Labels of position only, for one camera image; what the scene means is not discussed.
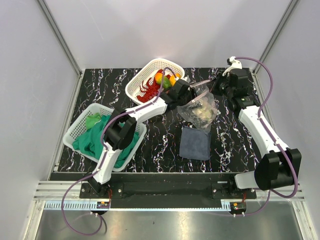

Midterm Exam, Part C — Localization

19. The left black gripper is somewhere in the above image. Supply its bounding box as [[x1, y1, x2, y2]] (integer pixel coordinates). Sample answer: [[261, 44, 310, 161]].
[[176, 87, 201, 112]]

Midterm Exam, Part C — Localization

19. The clear zip top bag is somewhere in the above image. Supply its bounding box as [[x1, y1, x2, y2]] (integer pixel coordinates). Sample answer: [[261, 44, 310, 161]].
[[177, 80, 218, 134]]

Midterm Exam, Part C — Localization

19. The fake mango orange green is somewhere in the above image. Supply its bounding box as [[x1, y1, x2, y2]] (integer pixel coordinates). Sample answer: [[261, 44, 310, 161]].
[[154, 71, 176, 89]]

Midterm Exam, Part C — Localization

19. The fake green cabbage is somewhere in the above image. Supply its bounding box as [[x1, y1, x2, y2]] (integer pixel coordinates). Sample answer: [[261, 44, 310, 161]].
[[192, 99, 218, 122]]

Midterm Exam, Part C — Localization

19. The red fake lobster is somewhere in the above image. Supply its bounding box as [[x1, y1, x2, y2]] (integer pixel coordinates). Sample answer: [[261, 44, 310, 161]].
[[136, 77, 161, 103]]

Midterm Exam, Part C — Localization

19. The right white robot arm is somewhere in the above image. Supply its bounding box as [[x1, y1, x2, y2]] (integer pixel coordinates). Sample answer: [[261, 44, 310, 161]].
[[212, 68, 302, 199]]

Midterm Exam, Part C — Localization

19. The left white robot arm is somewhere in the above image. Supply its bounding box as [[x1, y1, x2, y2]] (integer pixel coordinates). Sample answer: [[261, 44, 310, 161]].
[[87, 79, 196, 198]]

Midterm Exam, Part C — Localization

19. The black marble pattern mat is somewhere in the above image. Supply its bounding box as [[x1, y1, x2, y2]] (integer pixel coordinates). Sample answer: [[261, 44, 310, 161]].
[[71, 68, 262, 173]]

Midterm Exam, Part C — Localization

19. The folded dark blue towel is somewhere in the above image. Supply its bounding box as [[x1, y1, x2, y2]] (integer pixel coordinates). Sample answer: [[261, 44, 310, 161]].
[[179, 127, 211, 161]]

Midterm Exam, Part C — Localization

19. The white oval perforated basket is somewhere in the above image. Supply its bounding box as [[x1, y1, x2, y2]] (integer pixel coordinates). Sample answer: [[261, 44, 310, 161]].
[[125, 58, 185, 105]]

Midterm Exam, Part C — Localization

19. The green cloth garment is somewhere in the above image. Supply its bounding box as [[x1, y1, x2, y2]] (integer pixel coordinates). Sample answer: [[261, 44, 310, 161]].
[[72, 113, 139, 169]]

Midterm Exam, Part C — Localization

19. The white rectangular laundry basket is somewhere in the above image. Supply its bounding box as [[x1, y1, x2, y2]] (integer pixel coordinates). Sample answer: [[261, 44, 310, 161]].
[[63, 103, 147, 172]]

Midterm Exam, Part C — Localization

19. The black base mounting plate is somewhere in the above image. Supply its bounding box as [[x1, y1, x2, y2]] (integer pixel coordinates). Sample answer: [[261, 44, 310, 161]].
[[79, 181, 257, 200]]

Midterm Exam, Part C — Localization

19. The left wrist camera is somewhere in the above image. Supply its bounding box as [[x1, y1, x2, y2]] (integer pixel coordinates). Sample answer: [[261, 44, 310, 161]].
[[181, 76, 191, 83]]

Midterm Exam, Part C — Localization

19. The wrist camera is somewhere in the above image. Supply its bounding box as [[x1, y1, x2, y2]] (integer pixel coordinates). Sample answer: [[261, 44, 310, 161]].
[[181, 76, 191, 83], [222, 56, 243, 76]]

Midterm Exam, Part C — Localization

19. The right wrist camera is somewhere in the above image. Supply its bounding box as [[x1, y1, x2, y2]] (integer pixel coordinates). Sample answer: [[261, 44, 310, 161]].
[[222, 56, 243, 76]]

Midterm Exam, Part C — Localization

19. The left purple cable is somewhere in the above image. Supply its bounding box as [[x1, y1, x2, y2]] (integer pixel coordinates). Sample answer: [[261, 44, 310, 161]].
[[61, 66, 179, 236]]

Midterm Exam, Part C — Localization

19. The right aluminium frame rail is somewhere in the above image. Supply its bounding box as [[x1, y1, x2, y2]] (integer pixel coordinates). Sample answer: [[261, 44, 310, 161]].
[[259, 0, 300, 63]]

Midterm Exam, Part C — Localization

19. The aluminium frame rail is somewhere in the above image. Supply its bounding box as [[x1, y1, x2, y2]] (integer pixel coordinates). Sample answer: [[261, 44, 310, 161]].
[[36, 0, 85, 77], [259, 0, 300, 63]]

